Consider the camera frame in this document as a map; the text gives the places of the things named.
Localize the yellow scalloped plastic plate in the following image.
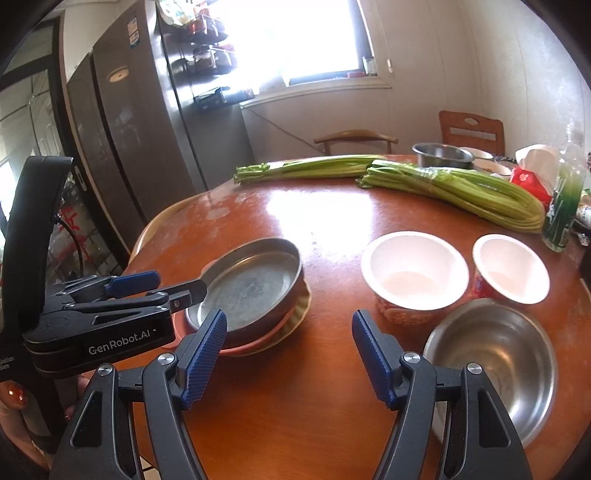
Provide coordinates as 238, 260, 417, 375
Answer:
238, 279, 313, 357

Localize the white plastic bag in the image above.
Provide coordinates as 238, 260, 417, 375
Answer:
515, 144, 562, 182

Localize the wire rack with jars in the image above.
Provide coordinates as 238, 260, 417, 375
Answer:
157, 0, 259, 112

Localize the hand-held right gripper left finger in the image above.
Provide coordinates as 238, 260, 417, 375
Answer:
48, 308, 228, 480

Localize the light wooden chair back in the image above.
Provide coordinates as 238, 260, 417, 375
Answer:
129, 191, 219, 265

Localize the round steel plate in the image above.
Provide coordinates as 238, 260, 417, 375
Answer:
185, 237, 305, 348

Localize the large steel bowl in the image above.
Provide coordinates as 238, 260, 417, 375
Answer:
422, 298, 559, 449

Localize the wooden chair with cutout back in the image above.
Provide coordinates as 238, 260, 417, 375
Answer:
438, 111, 505, 156

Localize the small steel pot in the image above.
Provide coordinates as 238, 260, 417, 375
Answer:
412, 142, 475, 171

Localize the dark steel refrigerator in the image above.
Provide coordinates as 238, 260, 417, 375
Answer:
65, 0, 208, 260

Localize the long celery bunch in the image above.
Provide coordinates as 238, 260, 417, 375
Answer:
233, 154, 393, 186

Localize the orange plastic plate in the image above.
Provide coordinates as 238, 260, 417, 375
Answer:
171, 318, 298, 357

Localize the black cable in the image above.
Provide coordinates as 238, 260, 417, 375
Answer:
54, 212, 88, 278

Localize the thick wrapped celery bunch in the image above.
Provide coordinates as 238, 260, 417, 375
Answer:
355, 159, 547, 233

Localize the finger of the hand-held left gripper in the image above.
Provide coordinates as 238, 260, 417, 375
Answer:
55, 271, 161, 305
74, 278, 208, 320

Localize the clear bottle with green liquid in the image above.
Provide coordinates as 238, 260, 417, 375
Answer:
541, 119, 587, 253

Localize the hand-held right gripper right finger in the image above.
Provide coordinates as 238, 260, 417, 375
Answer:
352, 310, 529, 480

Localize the wooden chair with curved rail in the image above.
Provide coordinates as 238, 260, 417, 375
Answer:
314, 130, 399, 156

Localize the red tissue pack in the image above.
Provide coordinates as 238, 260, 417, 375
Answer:
510, 167, 555, 209

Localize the window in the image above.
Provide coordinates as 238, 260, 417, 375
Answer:
208, 0, 376, 89

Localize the white ceramic bowl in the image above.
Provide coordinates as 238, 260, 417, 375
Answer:
459, 147, 513, 177

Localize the white paper bowl red print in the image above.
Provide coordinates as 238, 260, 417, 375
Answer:
472, 234, 551, 306
360, 232, 471, 326

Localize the person's left hand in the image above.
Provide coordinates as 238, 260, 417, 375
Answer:
0, 375, 91, 422

